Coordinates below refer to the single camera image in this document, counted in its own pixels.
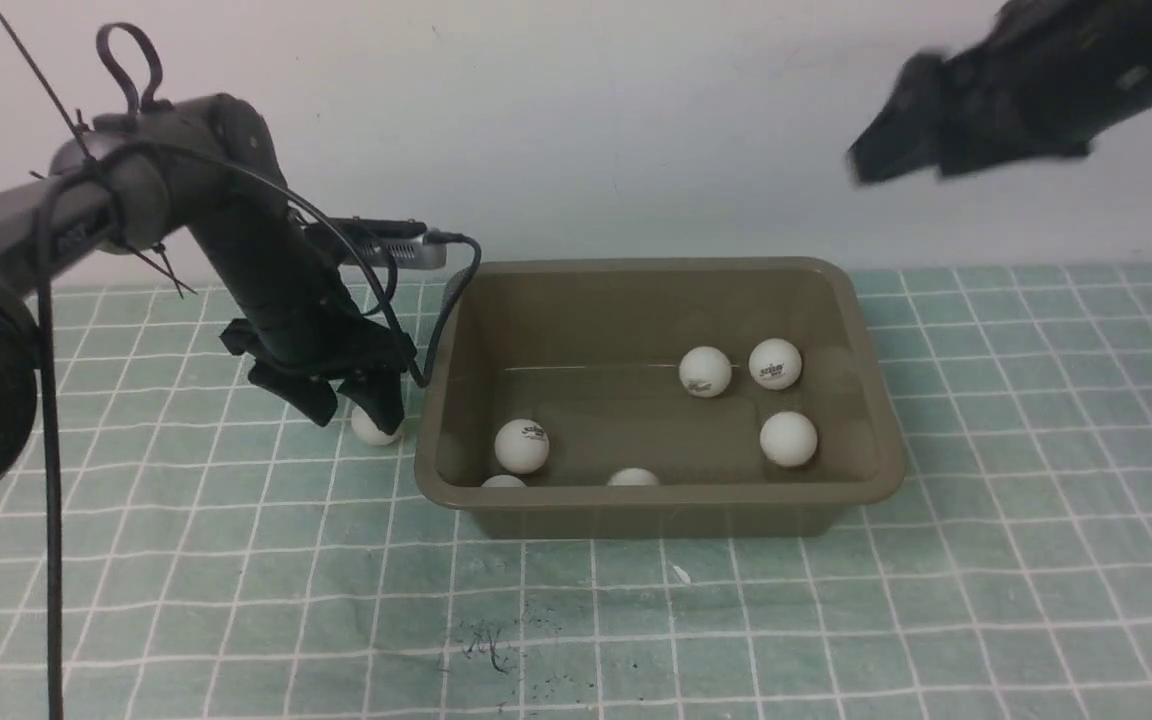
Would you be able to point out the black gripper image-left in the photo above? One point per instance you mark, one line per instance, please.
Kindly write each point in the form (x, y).
(299, 348)

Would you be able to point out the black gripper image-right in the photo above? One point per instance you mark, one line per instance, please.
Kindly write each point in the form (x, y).
(1022, 93)

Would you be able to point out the plain white ping-pong ball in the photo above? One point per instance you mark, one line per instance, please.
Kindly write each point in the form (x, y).
(503, 481)

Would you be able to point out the white ping-pong ball with logo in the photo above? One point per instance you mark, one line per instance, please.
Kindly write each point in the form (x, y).
(521, 446)

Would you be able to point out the black robot arm image-left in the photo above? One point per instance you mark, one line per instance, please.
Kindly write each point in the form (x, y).
(209, 166)

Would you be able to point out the olive plastic bin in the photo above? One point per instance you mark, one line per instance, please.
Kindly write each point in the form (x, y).
(590, 349)

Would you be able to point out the green checkered tablecloth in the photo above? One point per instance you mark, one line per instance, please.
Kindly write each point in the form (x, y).
(224, 560)

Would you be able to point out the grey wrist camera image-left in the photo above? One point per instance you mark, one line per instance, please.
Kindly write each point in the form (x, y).
(402, 243)

